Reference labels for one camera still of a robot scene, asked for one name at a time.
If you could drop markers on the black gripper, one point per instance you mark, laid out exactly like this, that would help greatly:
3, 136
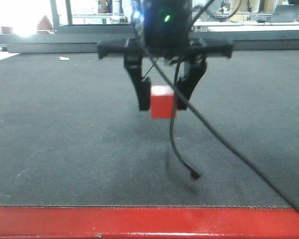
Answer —
162, 29

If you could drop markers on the red magnetic cube block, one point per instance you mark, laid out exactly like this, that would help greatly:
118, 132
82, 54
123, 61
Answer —
161, 101

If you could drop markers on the white background desk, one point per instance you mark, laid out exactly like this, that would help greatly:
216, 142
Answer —
213, 26

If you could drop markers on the dark grey table mat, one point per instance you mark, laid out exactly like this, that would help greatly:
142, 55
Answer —
71, 134

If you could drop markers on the grey laptop on desk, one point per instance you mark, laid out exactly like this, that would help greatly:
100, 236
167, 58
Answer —
285, 13

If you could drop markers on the red table edge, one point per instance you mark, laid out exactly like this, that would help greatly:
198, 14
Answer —
147, 223

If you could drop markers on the black metal frame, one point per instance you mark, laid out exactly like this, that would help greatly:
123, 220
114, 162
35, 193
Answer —
72, 38

